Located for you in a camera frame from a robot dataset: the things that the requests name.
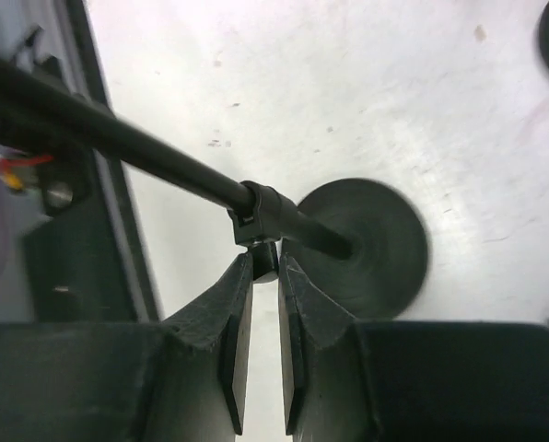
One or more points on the black round base stand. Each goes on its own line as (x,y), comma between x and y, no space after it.
(359,241)

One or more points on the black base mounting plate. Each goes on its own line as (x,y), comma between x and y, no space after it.
(69,243)

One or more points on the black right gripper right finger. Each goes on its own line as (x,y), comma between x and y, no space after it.
(346,379)

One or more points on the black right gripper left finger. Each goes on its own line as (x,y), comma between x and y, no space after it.
(181,379)

